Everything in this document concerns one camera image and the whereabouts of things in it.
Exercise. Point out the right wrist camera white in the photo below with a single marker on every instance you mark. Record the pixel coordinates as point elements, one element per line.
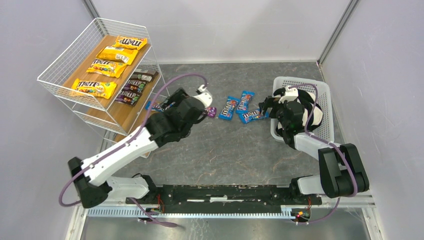
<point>290,94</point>

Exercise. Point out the yellow M&M bag top shelf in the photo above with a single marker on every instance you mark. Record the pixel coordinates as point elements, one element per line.
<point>131,43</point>

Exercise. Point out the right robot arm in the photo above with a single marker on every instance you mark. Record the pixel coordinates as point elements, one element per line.
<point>341,171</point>

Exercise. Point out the white wire shelf rack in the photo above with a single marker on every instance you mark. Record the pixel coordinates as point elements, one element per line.
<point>112,120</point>

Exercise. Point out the brown M&M bag on shelf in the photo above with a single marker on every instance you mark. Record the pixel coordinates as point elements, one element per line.
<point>144,75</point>

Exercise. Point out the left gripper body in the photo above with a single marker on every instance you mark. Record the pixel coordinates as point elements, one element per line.
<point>201,110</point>

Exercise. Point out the white plastic basket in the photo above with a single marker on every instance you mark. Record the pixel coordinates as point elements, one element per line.
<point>326,129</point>

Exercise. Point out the purple brown M&M bag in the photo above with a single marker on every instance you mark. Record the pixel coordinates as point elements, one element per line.
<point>128,97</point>

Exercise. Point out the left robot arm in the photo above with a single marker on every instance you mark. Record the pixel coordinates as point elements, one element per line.
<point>93,177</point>

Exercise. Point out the blue M&M bag on shelf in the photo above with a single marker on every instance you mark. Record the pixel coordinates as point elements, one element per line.
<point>157,107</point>

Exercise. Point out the black white striped cloth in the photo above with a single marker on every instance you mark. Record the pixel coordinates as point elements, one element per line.
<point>297,115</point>

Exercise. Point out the yellow M&M bag bottom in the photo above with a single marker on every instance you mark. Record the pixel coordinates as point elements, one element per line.
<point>118,54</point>

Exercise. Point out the blue m&m bag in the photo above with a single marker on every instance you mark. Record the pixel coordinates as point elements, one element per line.
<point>243,106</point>
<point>157,107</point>
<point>253,115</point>
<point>229,108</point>

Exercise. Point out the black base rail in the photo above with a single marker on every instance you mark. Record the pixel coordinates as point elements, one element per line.
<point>226,202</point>

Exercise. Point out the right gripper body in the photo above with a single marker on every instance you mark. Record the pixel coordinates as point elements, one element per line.
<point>271,105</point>

